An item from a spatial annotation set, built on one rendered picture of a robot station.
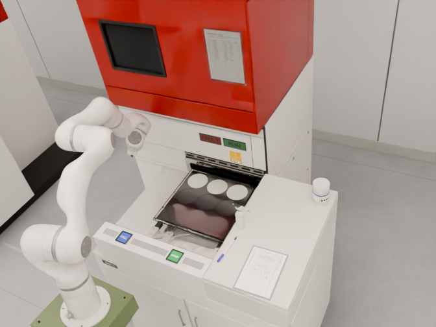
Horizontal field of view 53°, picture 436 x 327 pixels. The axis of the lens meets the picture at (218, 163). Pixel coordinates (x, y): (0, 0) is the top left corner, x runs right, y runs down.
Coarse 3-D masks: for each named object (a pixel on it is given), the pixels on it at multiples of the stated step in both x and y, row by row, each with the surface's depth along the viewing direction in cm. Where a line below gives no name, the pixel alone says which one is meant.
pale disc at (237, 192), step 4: (228, 188) 209; (232, 188) 209; (236, 188) 209; (240, 188) 208; (244, 188) 208; (228, 192) 207; (232, 192) 207; (236, 192) 207; (240, 192) 206; (244, 192) 206; (228, 196) 206; (232, 196) 205; (236, 196) 205; (240, 196) 205; (244, 196) 204
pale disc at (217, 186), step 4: (216, 180) 215; (220, 180) 214; (208, 184) 213; (212, 184) 213; (216, 184) 213; (220, 184) 212; (224, 184) 212; (208, 188) 211; (212, 188) 211; (216, 188) 210; (220, 188) 210; (224, 188) 210; (212, 192) 209; (216, 192) 208; (220, 192) 208
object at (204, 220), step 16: (208, 176) 217; (176, 192) 212; (192, 192) 211; (208, 192) 209; (224, 192) 208; (176, 208) 204; (192, 208) 202; (208, 208) 201; (224, 208) 200; (176, 224) 197; (192, 224) 195; (208, 224) 194; (224, 224) 193
